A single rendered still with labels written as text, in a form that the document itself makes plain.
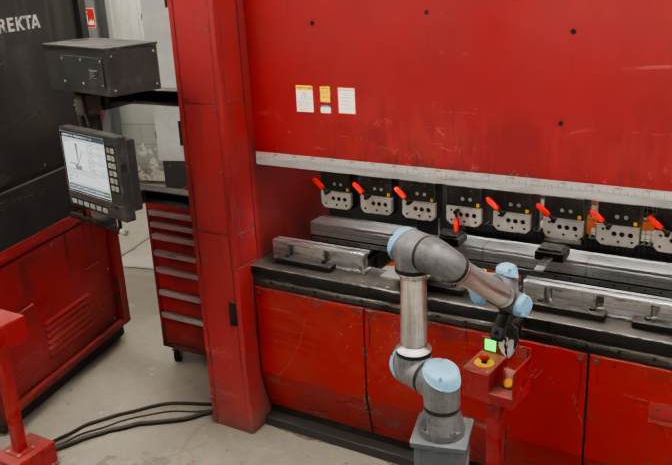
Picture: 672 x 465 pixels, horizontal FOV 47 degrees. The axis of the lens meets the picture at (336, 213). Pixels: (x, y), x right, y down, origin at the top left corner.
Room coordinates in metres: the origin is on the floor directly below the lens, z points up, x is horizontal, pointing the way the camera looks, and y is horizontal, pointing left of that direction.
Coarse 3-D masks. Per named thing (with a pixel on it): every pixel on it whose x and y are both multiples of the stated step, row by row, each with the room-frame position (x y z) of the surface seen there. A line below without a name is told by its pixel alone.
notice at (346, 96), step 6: (342, 90) 3.28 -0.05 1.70; (348, 90) 3.27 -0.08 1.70; (354, 90) 3.25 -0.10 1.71; (342, 96) 3.28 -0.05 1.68; (348, 96) 3.27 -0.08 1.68; (354, 96) 3.25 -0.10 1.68; (342, 102) 3.28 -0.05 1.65; (348, 102) 3.27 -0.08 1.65; (354, 102) 3.25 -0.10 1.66; (342, 108) 3.28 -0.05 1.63; (348, 108) 3.27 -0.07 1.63; (354, 108) 3.25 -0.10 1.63
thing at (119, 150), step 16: (64, 128) 3.32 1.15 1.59; (80, 128) 3.27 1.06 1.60; (112, 144) 3.06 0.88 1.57; (128, 144) 3.12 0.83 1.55; (64, 160) 3.35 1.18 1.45; (112, 160) 3.07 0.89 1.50; (128, 160) 3.11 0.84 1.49; (112, 176) 3.08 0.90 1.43; (128, 176) 3.07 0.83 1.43; (80, 192) 3.28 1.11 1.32; (112, 192) 3.10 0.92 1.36; (128, 192) 3.06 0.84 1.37; (96, 208) 3.20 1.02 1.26; (112, 208) 3.11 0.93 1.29; (128, 208) 3.06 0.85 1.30
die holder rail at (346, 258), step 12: (276, 240) 3.50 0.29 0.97; (288, 240) 3.49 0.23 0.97; (300, 240) 3.48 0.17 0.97; (276, 252) 3.51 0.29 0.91; (288, 252) 3.47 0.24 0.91; (300, 252) 3.43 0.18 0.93; (312, 252) 3.40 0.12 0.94; (324, 252) 3.37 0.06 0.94; (336, 252) 3.33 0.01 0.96; (348, 252) 3.30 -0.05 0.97; (360, 252) 3.28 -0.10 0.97; (336, 264) 3.34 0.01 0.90; (348, 264) 3.30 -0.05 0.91; (360, 264) 3.27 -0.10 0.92
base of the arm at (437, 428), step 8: (424, 408) 2.15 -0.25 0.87; (424, 416) 2.15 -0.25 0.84; (432, 416) 2.12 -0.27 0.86; (440, 416) 2.11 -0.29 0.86; (448, 416) 2.11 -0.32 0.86; (456, 416) 2.12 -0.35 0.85; (424, 424) 2.14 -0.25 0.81; (432, 424) 2.11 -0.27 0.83; (440, 424) 2.11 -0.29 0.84; (448, 424) 2.10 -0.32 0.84; (456, 424) 2.11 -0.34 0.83; (464, 424) 2.14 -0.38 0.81; (424, 432) 2.12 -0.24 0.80; (432, 432) 2.11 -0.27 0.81; (440, 432) 2.10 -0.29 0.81; (448, 432) 2.10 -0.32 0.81; (456, 432) 2.11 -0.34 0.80; (464, 432) 2.13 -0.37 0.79; (432, 440) 2.10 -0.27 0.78; (440, 440) 2.09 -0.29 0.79; (448, 440) 2.09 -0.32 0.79; (456, 440) 2.10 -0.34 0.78
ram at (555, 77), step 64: (256, 0) 3.49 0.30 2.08; (320, 0) 3.33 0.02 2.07; (384, 0) 3.17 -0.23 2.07; (448, 0) 3.03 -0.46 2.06; (512, 0) 2.91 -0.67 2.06; (576, 0) 2.79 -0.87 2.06; (640, 0) 2.68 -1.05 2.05; (256, 64) 3.51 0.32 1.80; (320, 64) 3.33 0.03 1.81; (384, 64) 3.18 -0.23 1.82; (448, 64) 3.03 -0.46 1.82; (512, 64) 2.90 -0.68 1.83; (576, 64) 2.78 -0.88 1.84; (640, 64) 2.67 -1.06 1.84; (256, 128) 3.52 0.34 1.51; (320, 128) 3.34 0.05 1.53; (384, 128) 3.18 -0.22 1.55; (448, 128) 3.03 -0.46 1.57; (512, 128) 2.90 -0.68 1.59; (576, 128) 2.78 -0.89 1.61; (640, 128) 2.66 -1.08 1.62; (576, 192) 2.77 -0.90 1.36
